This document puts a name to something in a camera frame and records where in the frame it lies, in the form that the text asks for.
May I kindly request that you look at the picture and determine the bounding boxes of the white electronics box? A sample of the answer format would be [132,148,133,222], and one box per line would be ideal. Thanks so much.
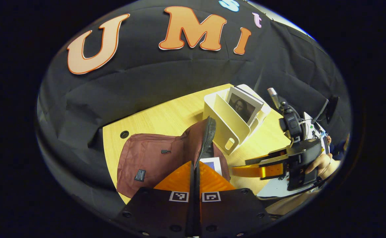
[303,112,329,154]

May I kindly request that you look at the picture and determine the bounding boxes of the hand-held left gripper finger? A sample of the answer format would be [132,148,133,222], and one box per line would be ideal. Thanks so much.
[195,161,273,237]
[118,161,196,237]

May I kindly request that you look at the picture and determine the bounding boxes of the grey portrait cover book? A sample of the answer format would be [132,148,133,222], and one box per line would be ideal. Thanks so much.
[225,86,264,127]

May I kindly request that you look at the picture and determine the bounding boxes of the maroon schoolbag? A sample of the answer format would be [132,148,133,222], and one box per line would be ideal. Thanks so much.
[116,116,231,199]

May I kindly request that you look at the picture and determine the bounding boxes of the blue cover book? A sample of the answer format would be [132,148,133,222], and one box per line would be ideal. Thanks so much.
[199,157,223,176]

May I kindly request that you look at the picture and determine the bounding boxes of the white bookshelf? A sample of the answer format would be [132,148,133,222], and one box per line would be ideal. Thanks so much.
[202,84,272,155]

